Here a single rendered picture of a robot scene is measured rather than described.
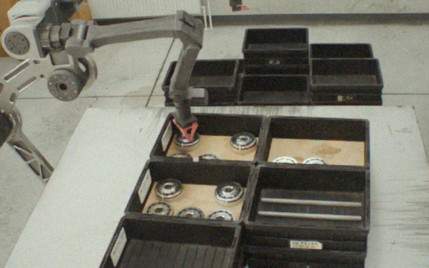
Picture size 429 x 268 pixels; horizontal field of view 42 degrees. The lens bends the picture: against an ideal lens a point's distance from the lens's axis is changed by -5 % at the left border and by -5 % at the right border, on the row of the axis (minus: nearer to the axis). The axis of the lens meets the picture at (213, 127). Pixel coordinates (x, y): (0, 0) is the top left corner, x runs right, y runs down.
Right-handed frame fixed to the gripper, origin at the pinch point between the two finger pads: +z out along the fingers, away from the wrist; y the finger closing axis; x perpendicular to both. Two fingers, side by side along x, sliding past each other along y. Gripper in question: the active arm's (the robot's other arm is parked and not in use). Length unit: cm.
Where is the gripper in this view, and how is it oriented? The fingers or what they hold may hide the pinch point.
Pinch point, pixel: (187, 135)
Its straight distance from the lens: 233.7
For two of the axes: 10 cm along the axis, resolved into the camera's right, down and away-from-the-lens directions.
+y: -4.6, -4.5, 7.7
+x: -8.8, 3.2, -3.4
